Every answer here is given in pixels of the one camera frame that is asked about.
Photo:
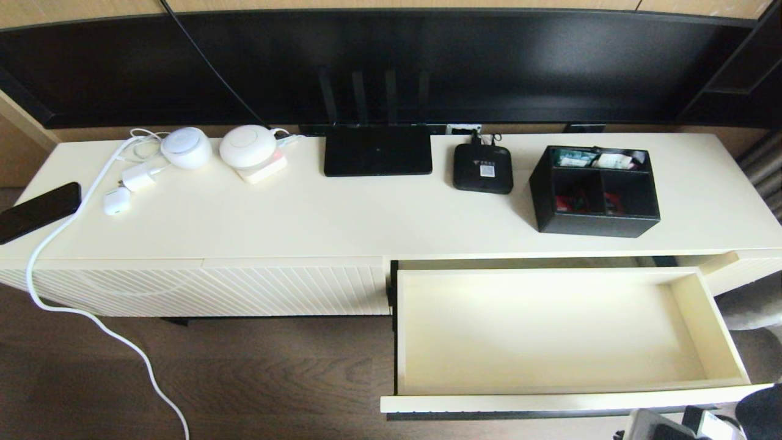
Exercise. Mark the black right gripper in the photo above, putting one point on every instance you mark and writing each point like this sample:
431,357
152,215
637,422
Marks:
712,428

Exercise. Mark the cream cabinet drawer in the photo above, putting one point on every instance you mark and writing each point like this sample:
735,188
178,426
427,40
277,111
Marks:
550,330

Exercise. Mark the black compartment organizer box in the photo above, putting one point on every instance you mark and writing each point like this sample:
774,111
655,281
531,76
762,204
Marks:
592,225

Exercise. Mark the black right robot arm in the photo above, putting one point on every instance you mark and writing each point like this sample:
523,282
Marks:
763,415

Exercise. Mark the cream TV cabinet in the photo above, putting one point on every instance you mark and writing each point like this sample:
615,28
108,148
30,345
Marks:
366,214

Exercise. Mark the grey plush cushion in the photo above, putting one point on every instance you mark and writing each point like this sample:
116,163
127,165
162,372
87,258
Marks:
757,308

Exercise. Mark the red Nescafe coffee sachet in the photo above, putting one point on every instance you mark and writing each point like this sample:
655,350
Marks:
613,203

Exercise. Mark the grey curtain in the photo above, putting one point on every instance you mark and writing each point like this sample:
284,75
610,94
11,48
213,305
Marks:
767,177

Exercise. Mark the red sachet white nutrition label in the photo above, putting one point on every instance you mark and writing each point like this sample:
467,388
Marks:
565,203

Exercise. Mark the white cream packet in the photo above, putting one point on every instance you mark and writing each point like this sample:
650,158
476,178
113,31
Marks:
614,161

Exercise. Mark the teal tea packet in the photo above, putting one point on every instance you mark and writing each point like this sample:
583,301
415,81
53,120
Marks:
574,159

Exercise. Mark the black television foot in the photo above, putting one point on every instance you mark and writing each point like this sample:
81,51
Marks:
583,128

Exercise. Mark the black set-top box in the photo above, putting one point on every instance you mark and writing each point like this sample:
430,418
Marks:
470,173

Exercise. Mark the black shelf unit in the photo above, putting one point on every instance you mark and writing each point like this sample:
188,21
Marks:
754,67

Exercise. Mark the black television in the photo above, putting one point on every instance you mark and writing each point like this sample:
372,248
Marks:
489,61

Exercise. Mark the black router with antennas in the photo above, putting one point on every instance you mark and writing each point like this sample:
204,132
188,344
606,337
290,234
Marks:
377,151

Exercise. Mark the pink white base block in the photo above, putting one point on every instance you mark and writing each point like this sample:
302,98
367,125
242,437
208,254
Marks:
266,174

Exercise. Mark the white dome lamp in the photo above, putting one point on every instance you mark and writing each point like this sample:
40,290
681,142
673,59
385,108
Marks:
247,145

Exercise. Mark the white round speaker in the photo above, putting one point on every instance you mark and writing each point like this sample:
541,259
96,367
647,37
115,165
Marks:
186,148

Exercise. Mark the white charger adapter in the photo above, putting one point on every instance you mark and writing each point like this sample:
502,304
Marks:
139,177

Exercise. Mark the white earbuds case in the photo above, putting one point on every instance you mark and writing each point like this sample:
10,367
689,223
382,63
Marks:
117,200

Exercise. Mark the black smartphone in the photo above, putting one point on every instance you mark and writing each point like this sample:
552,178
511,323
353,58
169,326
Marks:
36,211

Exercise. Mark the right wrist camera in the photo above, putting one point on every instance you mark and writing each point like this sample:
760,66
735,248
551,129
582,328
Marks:
647,428

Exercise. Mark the white wall socket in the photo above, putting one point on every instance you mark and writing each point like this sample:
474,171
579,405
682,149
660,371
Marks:
462,129

